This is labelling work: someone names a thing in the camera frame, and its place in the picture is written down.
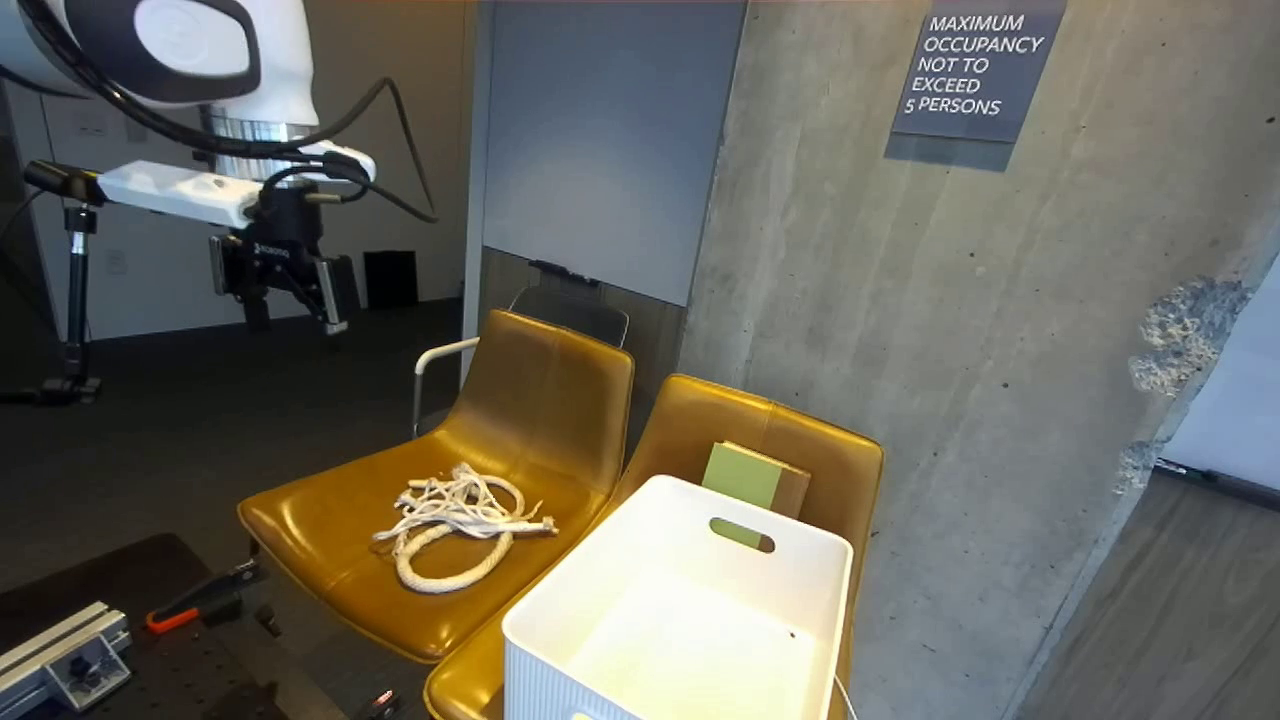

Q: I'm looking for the camera on tripod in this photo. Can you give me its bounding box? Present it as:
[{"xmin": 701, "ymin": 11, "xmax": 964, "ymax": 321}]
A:
[{"xmin": 0, "ymin": 159, "xmax": 107, "ymax": 407}]

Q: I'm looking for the clamp with orange handle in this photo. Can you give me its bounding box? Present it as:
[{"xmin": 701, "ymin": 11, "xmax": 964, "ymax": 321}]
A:
[{"xmin": 144, "ymin": 559, "xmax": 267, "ymax": 637}]

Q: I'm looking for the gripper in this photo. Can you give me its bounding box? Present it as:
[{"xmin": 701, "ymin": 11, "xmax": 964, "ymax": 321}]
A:
[{"xmin": 209, "ymin": 185, "xmax": 363, "ymax": 337}]

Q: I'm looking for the bundle of thin white ropes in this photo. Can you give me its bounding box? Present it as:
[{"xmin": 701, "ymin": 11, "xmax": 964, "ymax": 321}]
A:
[{"xmin": 373, "ymin": 461, "xmax": 560, "ymax": 547}]

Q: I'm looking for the thick white rope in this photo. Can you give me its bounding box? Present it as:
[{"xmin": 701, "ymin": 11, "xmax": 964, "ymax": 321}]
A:
[{"xmin": 394, "ymin": 520, "xmax": 517, "ymax": 597}]

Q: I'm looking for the white plastic basket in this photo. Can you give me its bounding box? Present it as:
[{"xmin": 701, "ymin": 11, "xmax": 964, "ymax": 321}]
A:
[{"xmin": 501, "ymin": 474, "xmax": 855, "ymax": 720}]

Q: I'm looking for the black box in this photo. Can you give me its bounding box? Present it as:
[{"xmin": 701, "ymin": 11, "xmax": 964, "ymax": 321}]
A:
[{"xmin": 362, "ymin": 249, "xmax": 420, "ymax": 310}]

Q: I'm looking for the mustard leather chair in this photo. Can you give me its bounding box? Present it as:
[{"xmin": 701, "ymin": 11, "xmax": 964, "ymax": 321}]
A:
[
  {"xmin": 238, "ymin": 309, "xmax": 637, "ymax": 665},
  {"xmin": 423, "ymin": 373, "xmax": 886, "ymax": 720}
]

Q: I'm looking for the green cardboard box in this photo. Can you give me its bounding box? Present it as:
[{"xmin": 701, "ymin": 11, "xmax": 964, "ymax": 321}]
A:
[{"xmin": 701, "ymin": 440, "xmax": 812, "ymax": 550}]

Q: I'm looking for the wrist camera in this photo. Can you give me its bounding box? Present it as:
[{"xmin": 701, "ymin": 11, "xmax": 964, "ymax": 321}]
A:
[{"xmin": 300, "ymin": 143, "xmax": 378, "ymax": 187}]

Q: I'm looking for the grey wall sign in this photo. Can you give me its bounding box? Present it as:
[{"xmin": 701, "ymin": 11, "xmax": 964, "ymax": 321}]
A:
[{"xmin": 884, "ymin": 0, "xmax": 1069, "ymax": 174}]

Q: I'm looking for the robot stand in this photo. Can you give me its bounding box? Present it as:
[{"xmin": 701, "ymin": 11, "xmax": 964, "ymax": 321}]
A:
[{"xmin": 0, "ymin": 532, "xmax": 353, "ymax": 720}]

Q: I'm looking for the aluminium rail bracket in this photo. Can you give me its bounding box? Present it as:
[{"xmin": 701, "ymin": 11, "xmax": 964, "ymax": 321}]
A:
[{"xmin": 0, "ymin": 601, "xmax": 134, "ymax": 717}]

